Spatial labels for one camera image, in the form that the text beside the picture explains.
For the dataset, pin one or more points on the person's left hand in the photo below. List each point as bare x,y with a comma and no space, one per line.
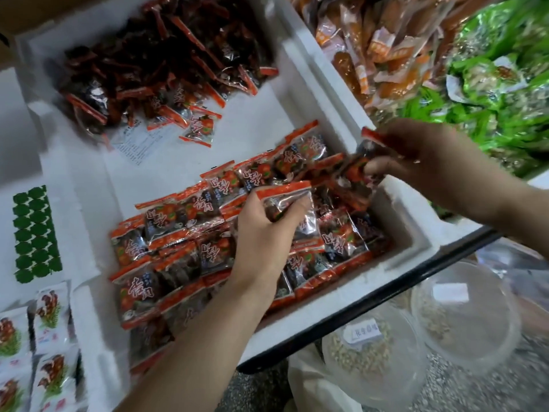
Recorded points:
264,244

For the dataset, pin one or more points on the person's right hand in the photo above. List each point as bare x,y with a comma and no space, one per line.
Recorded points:
437,163

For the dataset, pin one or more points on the dark red snack packet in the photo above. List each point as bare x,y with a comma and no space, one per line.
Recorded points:
356,176
296,201

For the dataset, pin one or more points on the pile of green packets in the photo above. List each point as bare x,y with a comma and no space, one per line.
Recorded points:
489,90

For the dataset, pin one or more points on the pile of brown packets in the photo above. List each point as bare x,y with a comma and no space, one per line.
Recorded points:
377,38

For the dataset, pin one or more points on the pile of dark red packets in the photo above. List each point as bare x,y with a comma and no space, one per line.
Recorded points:
163,55

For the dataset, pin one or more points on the pile of white printed packets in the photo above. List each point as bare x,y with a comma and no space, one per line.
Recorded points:
34,352

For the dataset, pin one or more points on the person's left forearm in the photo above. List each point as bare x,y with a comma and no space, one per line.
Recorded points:
189,360

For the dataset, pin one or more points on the person's beige trousers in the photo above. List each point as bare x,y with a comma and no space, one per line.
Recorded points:
317,386

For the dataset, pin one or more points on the clear rectangular plastic tub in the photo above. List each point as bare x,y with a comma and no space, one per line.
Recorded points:
523,270

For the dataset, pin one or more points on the clear round plastic tub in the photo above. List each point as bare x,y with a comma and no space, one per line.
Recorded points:
373,356

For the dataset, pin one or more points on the small white paper slip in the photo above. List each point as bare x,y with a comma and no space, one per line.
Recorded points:
141,143

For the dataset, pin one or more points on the green leaf-pattern sheet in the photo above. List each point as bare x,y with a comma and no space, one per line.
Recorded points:
36,234

